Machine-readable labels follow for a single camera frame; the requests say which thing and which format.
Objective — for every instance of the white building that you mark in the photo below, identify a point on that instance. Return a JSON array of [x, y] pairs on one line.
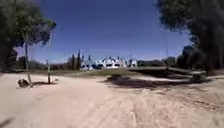
[[110, 62]]

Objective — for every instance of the pale sandy dirt path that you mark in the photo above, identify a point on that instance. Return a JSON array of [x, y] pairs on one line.
[[100, 106]]

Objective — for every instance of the row of distant trees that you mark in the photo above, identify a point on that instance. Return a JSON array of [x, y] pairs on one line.
[[66, 63]]

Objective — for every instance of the leafy tree with thin trunk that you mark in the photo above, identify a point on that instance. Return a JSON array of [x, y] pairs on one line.
[[26, 26]]

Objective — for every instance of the large dark tree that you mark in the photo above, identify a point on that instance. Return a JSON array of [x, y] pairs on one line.
[[203, 30]]

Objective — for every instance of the short wooden post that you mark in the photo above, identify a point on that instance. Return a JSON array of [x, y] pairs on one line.
[[48, 71]]

